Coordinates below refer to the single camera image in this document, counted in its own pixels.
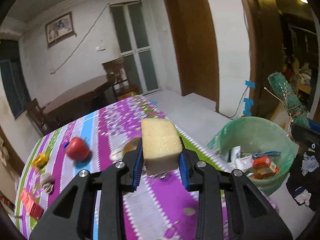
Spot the green cloth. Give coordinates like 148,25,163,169
264,72,310,139

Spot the red tissue box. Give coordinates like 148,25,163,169
20,189,44,220

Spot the blue cigarette box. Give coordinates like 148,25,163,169
252,151,281,159

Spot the white medicine box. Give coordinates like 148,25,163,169
228,146,253,172

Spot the yellow sponge block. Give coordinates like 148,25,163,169
141,118,183,176

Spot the red cigarette carton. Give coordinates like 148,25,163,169
252,156,279,179

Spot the green trash bin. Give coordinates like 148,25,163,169
207,116,298,196

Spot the crumpled tissue on glove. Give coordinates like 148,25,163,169
301,153,319,176

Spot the yellow snack packet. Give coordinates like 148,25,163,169
31,153,49,171

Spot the red apple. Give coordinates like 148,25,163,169
65,137,90,161

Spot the bread in clear bag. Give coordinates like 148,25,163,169
109,137,141,162

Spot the wooden chair left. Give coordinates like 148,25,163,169
25,99,58,135

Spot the wooden chair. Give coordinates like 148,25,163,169
25,99,58,135
102,56,139,101

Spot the dark wooden dining table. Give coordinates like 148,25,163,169
43,74,115,126

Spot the dark window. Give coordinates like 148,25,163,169
1,40,31,119

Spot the open dark wooden door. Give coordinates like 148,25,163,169
241,0,284,119

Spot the wooden chair right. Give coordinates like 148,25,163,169
102,56,139,101

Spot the brown wooden door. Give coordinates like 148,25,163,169
164,0,219,103

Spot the white glass double door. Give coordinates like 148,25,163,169
111,1,159,94

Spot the wall cable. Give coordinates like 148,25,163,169
49,3,111,75

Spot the framed wall picture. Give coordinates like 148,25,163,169
45,11,76,48

